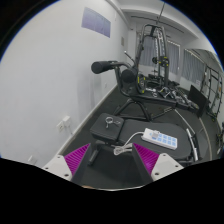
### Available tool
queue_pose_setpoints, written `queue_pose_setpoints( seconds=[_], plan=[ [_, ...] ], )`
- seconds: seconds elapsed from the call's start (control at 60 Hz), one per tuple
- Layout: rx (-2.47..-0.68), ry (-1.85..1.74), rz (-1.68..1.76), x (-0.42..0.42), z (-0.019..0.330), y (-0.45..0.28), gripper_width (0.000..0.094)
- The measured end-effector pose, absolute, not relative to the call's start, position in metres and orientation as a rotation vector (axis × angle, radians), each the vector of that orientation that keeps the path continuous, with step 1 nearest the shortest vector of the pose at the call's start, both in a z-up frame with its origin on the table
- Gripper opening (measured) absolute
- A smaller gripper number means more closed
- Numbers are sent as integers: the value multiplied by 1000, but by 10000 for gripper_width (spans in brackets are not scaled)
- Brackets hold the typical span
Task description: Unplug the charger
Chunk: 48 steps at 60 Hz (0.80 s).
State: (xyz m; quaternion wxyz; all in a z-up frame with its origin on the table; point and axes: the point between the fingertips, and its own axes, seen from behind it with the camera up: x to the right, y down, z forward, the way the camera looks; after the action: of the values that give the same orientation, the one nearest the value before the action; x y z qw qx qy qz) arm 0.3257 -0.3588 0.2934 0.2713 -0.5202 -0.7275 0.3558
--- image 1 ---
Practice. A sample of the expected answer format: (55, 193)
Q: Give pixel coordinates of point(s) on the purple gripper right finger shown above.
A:
(153, 166)

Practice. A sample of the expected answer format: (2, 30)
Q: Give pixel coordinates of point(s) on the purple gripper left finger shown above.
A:
(70, 167)

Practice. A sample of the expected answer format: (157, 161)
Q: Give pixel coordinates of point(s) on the white charger plug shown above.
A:
(155, 134)

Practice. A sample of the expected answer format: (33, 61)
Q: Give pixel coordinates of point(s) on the white power strip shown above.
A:
(162, 140)

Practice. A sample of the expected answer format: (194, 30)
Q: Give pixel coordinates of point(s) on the black weight bench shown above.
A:
(131, 131)

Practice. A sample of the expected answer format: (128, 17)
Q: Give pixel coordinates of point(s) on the metal clip on bench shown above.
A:
(110, 120)

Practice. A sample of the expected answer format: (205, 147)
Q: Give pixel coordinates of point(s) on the black flat board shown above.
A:
(198, 98)

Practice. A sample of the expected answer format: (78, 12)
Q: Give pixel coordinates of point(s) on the black multi-gym machine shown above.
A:
(140, 89)

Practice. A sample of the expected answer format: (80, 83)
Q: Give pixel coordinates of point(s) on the black rack at right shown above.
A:
(212, 88)

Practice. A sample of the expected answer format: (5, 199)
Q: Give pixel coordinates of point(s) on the grey window curtain right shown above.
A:
(193, 67)

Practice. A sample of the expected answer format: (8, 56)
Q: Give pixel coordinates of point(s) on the grey window curtain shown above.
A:
(193, 67)
(148, 52)

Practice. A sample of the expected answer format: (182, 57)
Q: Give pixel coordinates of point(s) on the grey window curtain left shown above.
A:
(148, 52)

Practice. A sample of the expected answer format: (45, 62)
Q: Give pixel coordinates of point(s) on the white wall socket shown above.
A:
(65, 122)

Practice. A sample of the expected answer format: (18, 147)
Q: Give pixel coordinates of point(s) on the purple wall poster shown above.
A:
(94, 21)

